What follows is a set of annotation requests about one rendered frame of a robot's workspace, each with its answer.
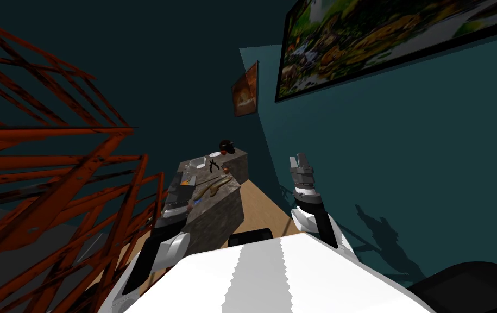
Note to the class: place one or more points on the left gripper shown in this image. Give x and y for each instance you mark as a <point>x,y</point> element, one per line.
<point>181,184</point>

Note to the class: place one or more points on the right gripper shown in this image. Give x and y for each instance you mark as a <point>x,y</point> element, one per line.
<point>303,177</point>

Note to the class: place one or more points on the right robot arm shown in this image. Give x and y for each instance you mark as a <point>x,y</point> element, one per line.
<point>321,219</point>

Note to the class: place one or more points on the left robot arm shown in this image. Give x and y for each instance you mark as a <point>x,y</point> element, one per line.
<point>173,250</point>

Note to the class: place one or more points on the white bowl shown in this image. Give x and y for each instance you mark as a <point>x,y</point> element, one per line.
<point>197,163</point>

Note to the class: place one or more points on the brown wooden spoon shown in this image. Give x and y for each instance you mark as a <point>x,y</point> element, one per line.
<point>213,188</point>

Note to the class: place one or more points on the black pliers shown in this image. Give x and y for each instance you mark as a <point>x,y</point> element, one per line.
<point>213,165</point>

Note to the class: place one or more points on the small white plate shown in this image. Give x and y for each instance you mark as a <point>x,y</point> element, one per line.
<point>215,154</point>

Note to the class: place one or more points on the grey stone table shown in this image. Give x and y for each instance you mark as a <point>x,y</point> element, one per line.
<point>218,217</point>

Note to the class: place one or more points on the dark red and black pot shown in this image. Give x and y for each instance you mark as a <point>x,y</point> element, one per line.
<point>227,147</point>

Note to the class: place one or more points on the small orange picture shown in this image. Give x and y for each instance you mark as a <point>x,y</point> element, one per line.
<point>245,91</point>

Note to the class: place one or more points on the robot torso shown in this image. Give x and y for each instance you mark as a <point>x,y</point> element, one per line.
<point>317,282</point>

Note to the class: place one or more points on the red-orange wooden rack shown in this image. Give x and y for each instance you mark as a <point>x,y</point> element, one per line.
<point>57,174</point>

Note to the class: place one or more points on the large landscape painting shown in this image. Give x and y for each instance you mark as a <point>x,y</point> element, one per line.
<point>374,39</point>

